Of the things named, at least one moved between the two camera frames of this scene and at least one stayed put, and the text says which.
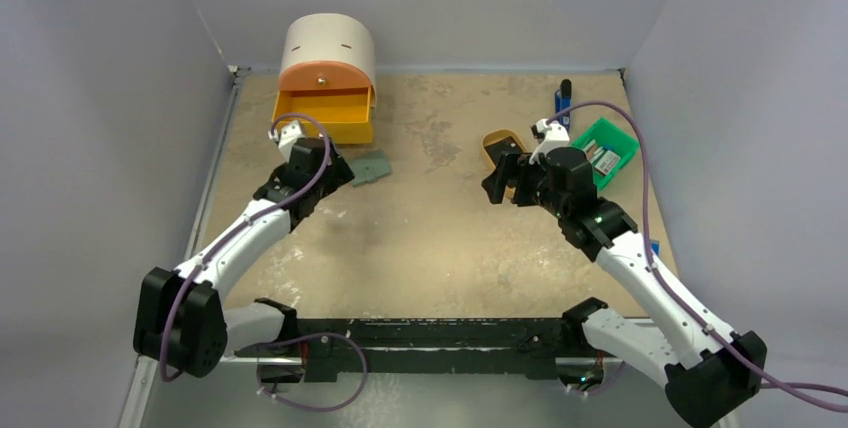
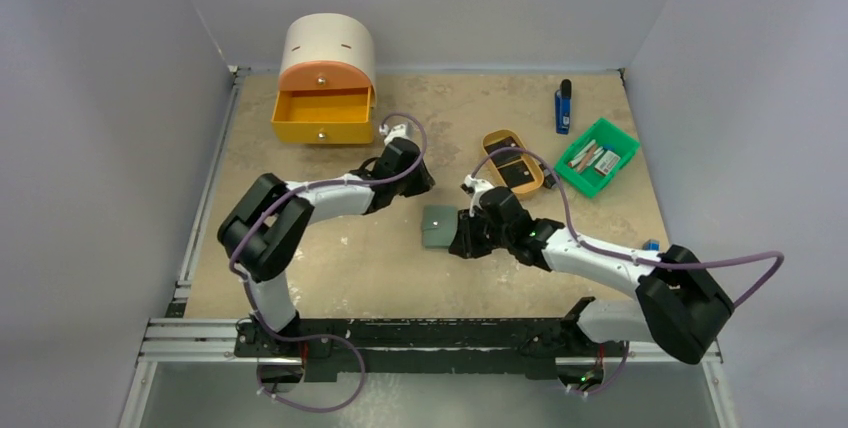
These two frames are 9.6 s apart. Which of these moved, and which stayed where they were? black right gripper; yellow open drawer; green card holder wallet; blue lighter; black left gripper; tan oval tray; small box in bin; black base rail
Moved: black left gripper; black right gripper; green card holder wallet
Stayed: blue lighter; black base rail; yellow open drawer; tan oval tray; small box in bin
